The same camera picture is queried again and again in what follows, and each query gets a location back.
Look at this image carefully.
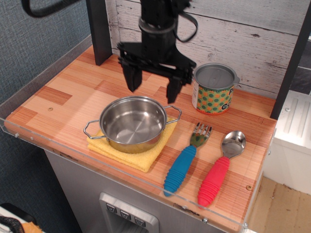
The dark vertical post left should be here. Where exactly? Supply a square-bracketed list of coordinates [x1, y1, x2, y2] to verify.
[86, 0, 112, 66]

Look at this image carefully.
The white toy sink unit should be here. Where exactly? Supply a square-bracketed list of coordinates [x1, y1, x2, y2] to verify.
[263, 90, 311, 194]

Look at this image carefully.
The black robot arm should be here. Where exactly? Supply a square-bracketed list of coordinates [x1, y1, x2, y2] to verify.
[118, 0, 198, 103]

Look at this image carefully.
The clear acrylic table guard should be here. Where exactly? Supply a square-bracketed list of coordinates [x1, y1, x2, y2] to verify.
[0, 33, 276, 233]

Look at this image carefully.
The orange and black object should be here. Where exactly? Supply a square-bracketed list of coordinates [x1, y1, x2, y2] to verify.
[0, 203, 44, 233]

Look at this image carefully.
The black braided cable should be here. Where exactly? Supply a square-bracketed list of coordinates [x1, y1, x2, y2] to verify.
[21, 0, 199, 43]

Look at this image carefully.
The dark vertical post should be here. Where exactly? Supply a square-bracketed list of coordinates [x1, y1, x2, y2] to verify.
[86, 0, 112, 66]
[270, 4, 311, 120]

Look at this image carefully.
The dark vertical post right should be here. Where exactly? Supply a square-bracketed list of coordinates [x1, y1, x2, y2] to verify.
[270, 4, 311, 120]

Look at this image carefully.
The fork with blue handle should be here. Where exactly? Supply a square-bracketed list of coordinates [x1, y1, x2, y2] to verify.
[163, 122, 212, 197]

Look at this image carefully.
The grey toy fridge cabinet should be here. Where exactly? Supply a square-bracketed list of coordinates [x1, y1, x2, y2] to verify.
[45, 149, 234, 233]

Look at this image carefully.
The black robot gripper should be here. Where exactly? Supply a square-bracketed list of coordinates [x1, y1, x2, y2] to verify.
[118, 26, 196, 104]

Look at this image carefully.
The spoon with red handle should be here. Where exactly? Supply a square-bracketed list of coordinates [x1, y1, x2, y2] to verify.
[197, 131, 246, 207]

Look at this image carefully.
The silver dispenser button panel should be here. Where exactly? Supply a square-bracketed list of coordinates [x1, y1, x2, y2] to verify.
[99, 192, 160, 233]

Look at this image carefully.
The patterned can with grey lid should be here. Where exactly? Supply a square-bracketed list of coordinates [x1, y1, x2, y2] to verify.
[192, 63, 240, 115]

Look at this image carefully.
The folded yellow cloth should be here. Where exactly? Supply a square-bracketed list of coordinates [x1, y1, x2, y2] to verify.
[86, 122, 177, 173]

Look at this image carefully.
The small stainless steel pot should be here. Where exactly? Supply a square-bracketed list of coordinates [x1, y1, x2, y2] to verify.
[84, 96, 182, 153]

